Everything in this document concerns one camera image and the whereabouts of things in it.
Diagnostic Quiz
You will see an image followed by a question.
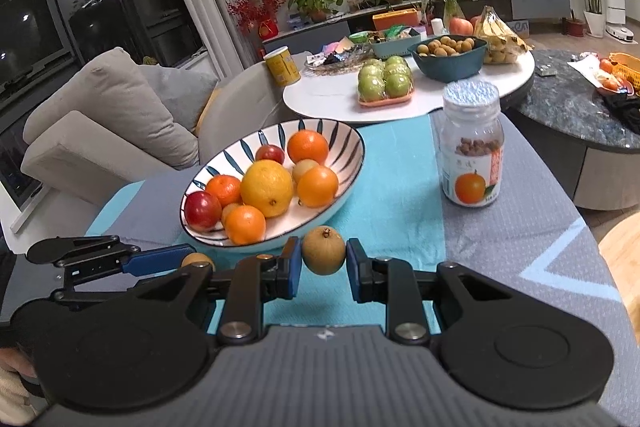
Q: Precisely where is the white round coffee table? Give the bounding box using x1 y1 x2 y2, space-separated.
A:
282 49 536 125

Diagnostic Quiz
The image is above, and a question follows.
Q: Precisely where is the person's left forearm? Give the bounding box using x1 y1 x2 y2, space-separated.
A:
0 372 48 415

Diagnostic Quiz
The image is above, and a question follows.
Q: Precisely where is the red flower plant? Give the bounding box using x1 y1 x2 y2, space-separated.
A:
226 0 288 40

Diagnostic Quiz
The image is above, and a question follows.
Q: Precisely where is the blue and grey tablecloth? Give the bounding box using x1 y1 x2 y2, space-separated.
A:
85 109 631 427

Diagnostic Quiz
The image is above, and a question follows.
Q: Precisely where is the small green fruit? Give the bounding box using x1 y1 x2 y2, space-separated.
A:
292 159 321 184

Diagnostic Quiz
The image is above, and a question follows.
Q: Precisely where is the dark marble coffee table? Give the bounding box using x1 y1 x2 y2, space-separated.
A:
502 49 640 210

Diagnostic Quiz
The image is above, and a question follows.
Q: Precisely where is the orange box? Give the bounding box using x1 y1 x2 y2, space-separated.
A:
372 8 420 31

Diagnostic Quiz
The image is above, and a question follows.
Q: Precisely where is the yellow can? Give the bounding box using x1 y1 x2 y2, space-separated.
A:
263 46 302 88

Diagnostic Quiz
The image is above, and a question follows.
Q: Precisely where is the striped white ceramic bowl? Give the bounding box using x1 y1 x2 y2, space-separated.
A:
180 119 366 254

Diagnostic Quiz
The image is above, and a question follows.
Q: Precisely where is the grey cushion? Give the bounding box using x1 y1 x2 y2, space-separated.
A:
137 64 221 132

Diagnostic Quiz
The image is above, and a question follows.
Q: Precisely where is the dark blue bowl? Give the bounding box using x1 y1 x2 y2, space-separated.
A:
407 34 488 84

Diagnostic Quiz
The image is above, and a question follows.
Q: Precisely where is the plastic jar with orange label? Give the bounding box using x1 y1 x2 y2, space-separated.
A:
439 82 503 208

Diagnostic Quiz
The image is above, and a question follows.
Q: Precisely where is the teal basket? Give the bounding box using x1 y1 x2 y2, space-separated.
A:
370 27 423 60

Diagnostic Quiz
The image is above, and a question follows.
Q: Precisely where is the tray of snack wrappers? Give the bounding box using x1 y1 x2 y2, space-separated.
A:
305 38 381 78

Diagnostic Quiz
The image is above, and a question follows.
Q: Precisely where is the beige sofa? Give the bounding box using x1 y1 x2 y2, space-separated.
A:
22 47 286 208

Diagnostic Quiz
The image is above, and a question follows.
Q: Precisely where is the wooden stool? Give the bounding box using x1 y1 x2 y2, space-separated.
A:
597 212 640 308

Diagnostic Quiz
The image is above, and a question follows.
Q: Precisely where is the black cloth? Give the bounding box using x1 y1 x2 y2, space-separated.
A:
597 89 640 132

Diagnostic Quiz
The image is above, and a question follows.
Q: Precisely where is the beige cushion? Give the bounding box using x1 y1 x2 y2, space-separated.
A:
22 47 201 170

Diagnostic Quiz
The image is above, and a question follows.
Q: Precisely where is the small plant in red pot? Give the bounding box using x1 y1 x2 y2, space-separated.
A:
566 9 587 38

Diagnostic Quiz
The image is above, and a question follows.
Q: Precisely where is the wrapped tray of green apples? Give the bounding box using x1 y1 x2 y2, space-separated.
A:
357 55 416 108

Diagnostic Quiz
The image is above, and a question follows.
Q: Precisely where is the orange tangerine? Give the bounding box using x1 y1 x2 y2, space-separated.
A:
297 165 340 208
225 205 267 246
287 130 330 165
206 175 243 208

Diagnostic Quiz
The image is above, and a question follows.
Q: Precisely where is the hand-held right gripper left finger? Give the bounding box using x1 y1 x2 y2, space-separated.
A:
127 237 302 343

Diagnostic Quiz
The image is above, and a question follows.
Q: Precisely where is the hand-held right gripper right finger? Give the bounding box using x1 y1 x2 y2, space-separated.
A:
346 237 546 345

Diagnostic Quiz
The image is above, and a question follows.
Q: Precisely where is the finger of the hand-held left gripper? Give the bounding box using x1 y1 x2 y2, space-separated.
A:
26 235 198 280
49 274 166 308

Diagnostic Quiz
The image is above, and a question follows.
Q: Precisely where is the pile of longans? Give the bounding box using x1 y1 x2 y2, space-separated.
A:
416 35 478 58

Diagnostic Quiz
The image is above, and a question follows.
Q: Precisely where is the grey tv cabinet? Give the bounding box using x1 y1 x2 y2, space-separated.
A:
262 0 572 52

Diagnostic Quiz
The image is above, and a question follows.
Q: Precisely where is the red plum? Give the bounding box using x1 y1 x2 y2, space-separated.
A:
255 144 286 166

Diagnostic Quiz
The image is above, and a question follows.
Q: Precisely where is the person's left hand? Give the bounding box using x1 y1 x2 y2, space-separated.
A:
0 347 35 380

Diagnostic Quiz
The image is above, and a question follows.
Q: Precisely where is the yellow basket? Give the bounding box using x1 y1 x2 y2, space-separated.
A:
607 52 640 95

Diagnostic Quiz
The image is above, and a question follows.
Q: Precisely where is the yellow lemon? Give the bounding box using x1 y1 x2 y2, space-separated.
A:
240 159 294 219

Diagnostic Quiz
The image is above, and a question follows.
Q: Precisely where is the bunch of bananas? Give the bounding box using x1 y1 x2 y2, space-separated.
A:
472 6 535 64

